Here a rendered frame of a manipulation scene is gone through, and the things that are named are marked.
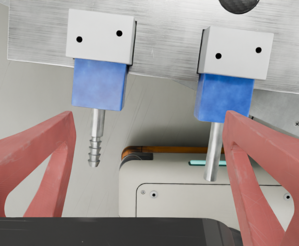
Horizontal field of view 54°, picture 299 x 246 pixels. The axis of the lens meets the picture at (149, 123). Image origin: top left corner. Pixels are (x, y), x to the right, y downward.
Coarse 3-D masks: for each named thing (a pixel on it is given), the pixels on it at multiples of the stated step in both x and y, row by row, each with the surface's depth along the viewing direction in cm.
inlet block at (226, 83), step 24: (216, 48) 23; (240, 48) 23; (264, 48) 23; (216, 72) 23; (240, 72) 23; (264, 72) 23; (216, 96) 25; (240, 96) 25; (216, 120) 25; (216, 144) 26; (216, 168) 27
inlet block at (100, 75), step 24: (72, 24) 23; (96, 24) 23; (120, 24) 23; (72, 48) 23; (96, 48) 23; (120, 48) 23; (96, 72) 24; (120, 72) 24; (72, 96) 25; (96, 96) 25; (120, 96) 25; (96, 120) 26; (96, 144) 26
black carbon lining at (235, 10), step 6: (222, 0) 25; (228, 0) 25; (234, 0) 25; (240, 0) 25; (246, 0) 25; (252, 0) 25; (258, 0) 25; (228, 6) 25; (234, 6) 25; (240, 6) 25; (246, 6) 25; (252, 6) 25; (234, 12) 25; (240, 12) 25
